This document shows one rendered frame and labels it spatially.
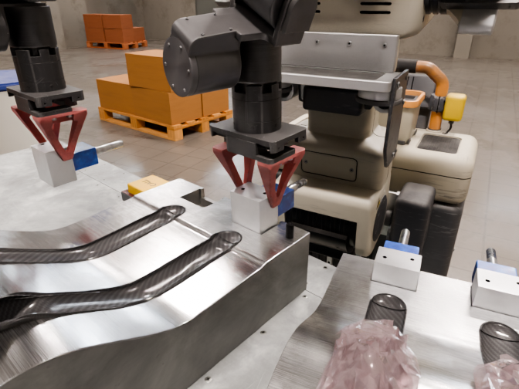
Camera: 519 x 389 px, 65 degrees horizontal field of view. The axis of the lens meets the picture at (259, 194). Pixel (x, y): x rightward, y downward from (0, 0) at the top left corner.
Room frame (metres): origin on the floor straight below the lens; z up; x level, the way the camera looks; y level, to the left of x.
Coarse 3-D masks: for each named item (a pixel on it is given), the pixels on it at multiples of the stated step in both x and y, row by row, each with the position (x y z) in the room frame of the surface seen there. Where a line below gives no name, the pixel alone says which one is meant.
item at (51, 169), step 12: (36, 144) 0.57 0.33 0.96; (48, 144) 0.57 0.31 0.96; (84, 144) 0.60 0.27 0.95; (108, 144) 0.62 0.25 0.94; (120, 144) 0.64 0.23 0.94; (36, 156) 0.55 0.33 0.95; (48, 156) 0.53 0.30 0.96; (84, 156) 0.57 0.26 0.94; (96, 156) 0.59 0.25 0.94; (48, 168) 0.53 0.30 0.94; (60, 168) 0.54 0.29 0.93; (72, 168) 0.56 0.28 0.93; (48, 180) 0.54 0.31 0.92; (60, 180) 0.54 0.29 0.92; (72, 180) 0.55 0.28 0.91
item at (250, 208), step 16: (240, 192) 0.46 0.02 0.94; (256, 192) 0.46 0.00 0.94; (288, 192) 0.48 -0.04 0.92; (240, 208) 0.45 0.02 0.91; (256, 208) 0.44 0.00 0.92; (272, 208) 0.45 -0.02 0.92; (288, 208) 0.48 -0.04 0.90; (240, 224) 0.46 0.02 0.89; (256, 224) 0.44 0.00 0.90; (272, 224) 0.45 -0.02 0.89
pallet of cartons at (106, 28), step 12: (84, 24) 11.20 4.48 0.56; (96, 24) 11.03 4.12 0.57; (108, 24) 10.87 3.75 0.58; (120, 24) 10.70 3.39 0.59; (132, 24) 11.05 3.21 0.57; (96, 36) 11.06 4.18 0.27; (108, 36) 10.92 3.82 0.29; (120, 36) 10.74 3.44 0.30; (132, 36) 10.99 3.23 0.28; (144, 36) 11.47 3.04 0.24; (108, 48) 10.91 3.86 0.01; (120, 48) 10.78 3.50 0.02
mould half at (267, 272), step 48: (144, 192) 0.55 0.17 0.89; (0, 240) 0.38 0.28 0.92; (48, 240) 0.42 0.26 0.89; (144, 240) 0.43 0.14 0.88; (192, 240) 0.42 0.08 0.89; (288, 240) 0.42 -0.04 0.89; (0, 288) 0.28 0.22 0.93; (48, 288) 0.29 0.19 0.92; (96, 288) 0.32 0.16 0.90; (192, 288) 0.34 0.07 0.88; (240, 288) 0.34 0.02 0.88; (288, 288) 0.41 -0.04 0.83; (0, 336) 0.22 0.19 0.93; (48, 336) 0.22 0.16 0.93; (96, 336) 0.24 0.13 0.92; (144, 336) 0.25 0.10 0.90; (192, 336) 0.29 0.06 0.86; (240, 336) 0.34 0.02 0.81; (0, 384) 0.18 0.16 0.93; (48, 384) 0.20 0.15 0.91; (96, 384) 0.22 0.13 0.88; (144, 384) 0.25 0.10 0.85
